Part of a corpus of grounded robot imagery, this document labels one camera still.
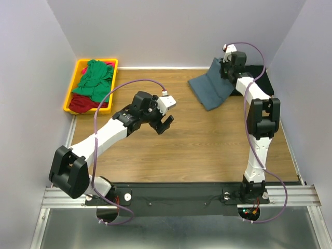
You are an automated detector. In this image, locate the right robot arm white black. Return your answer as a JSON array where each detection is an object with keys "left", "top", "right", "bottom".
[{"left": 220, "top": 45, "right": 281, "bottom": 203}]

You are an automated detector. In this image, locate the yellow plastic tray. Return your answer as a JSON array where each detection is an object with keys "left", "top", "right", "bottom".
[{"left": 63, "top": 58, "right": 118, "bottom": 115}]

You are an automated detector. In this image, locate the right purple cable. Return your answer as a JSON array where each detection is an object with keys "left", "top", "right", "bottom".
[{"left": 222, "top": 41, "right": 288, "bottom": 225}]

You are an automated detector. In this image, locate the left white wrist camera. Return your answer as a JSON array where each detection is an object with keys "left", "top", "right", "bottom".
[{"left": 157, "top": 95, "right": 176, "bottom": 115}]

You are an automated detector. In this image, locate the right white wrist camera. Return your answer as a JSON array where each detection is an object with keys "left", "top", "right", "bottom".
[{"left": 223, "top": 44, "right": 237, "bottom": 62}]

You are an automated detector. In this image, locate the blue-grey t-shirt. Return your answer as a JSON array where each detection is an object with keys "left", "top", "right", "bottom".
[{"left": 188, "top": 58, "right": 234, "bottom": 111}]

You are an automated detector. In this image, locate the green t-shirt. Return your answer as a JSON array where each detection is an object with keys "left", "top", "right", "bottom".
[{"left": 72, "top": 60, "right": 114, "bottom": 102}]

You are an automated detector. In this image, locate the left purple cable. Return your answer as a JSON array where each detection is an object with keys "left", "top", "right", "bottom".
[{"left": 91, "top": 79, "right": 169, "bottom": 226}]

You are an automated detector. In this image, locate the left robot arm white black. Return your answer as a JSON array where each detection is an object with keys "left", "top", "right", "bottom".
[{"left": 49, "top": 91, "right": 176, "bottom": 204}]

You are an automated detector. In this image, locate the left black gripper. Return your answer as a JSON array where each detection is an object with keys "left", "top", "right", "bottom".
[{"left": 140, "top": 95, "right": 173, "bottom": 134}]

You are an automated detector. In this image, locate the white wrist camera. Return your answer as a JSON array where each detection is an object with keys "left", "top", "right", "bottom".
[
  {"left": 157, "top": 95, "right": 176, "bottom": 115},
  {"left": 223, "top": 44, "right": 237, "bottom": 62}
]

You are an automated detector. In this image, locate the dark red t-shirt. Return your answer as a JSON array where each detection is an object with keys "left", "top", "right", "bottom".
[{"left": 69, "top": 93, "right": 100, "bottom": 114}]

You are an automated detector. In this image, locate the electronics board with leds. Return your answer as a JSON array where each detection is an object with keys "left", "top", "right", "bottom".
[{"left": 238, "top": 207, "right": 260, "bottom": 221}]

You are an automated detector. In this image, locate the aluminium frame rail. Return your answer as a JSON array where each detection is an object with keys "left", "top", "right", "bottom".
[{"left": 32, "top": 112, "right": 320, "bottom": 248}]

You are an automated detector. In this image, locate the purple cable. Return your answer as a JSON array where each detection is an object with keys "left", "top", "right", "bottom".
[
  {"left": 222, "top": 41, "right": 288, "bottom": 225},
  {"left": 91, "top": 79, "right": 169, "bottom": 226}
]

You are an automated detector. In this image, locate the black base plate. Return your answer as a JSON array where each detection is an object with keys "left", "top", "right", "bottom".
[{"left": 85, "top": 182, "right": 270, "bottom": 217}]

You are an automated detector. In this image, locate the pink t-shirt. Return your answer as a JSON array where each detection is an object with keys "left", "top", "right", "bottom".
[{"left": 81, "top": 62, "right": 115, "bottom": 74}]

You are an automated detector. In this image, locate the folded black t-shirt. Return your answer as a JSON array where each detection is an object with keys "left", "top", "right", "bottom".
[{"left": 244, "top": 65, "right": 274, "bottom": 96}]

